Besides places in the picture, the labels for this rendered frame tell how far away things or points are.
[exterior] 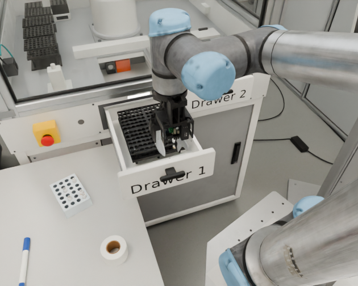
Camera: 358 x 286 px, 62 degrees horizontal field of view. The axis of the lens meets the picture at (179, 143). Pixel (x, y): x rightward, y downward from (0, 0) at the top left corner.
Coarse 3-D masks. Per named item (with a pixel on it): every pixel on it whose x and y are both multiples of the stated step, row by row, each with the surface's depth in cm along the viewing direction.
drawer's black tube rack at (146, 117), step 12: (132, 108) 107; (120, 120) 102; (132, 120) 103; (144, 120) 103; (132, 132) 98; (144, 132) 99; (132, 144) 94; (144, 144) 95; (132, 156) 94; (144, 156) 94; (156, 156) 95
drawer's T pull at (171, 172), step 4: (168, 168) 85; (172, 168) 85; (168, 172) 84; (172, 172) 84; (180, 172) 84; (184, 172) 84; (164, 176) 83; (168, 176) 83; (172, 176) 83; (176, 176) 84; (180, 176) 84; (160, 180) 83; (164, 180) 83
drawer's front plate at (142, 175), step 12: (180, 156) 86; (192, 156) 86; (204, 156) 88; (144, 168) 83; (156, 168) 84; (180, 168) 88; (192, 168) 90; (204, 168) 92; (120, 180) 82; (132, 180) 84; (144, 180) 86; (156, 180) 88; (168, 180) 90; (180, 180) 92; (192, 180) 94; (144, 192) 89
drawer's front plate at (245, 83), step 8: (240, 80) 116; (248, 80) 118; (232, 88) 118; (240, 88) 119; (248, 88) 120; (192, 96) 113; (232, 96) 121; (248, 96) 124; (200, 104) 117; (216, 104) 120; (224, 104) 122
